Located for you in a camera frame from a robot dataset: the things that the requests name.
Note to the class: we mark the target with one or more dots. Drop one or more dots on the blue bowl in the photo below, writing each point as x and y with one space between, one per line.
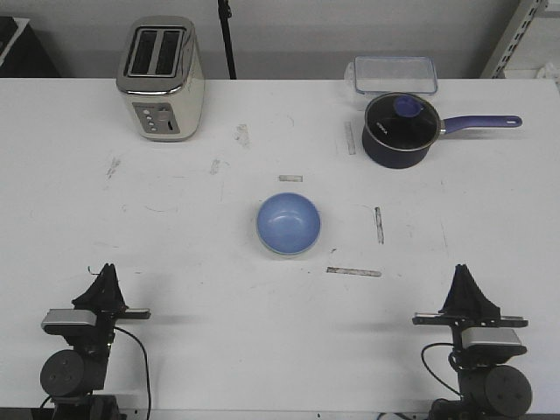
288 222

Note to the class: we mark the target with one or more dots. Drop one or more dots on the dark blue saucepan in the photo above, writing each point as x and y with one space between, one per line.
405 159

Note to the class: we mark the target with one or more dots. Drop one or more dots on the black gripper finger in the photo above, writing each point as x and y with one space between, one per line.
114 287
453 303
96 294
476 303

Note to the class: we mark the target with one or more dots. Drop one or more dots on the black tripod pole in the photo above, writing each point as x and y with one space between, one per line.
225 13

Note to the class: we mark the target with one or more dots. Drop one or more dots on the glass pot lid blue knob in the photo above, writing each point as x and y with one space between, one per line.
402 122

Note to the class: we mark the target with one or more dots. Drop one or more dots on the clear plastic container blue rim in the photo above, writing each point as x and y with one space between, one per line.
368 77

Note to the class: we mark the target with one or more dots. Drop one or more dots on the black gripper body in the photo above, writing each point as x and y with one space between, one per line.
458 323
98 338

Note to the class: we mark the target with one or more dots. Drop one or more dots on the green bowl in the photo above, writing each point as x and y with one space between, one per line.
272 253

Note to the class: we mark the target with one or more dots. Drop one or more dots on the silver two-slot toaster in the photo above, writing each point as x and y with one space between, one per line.
160 78

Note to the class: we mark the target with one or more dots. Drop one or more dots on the black box background left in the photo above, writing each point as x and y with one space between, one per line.
22 54

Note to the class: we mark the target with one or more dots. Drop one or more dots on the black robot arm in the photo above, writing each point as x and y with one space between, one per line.
71 377
488 388

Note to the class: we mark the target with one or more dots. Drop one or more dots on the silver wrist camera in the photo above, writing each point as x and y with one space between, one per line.
69 322
489 339

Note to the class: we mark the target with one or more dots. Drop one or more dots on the grey metal shelf upright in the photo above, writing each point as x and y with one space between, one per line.
516 27

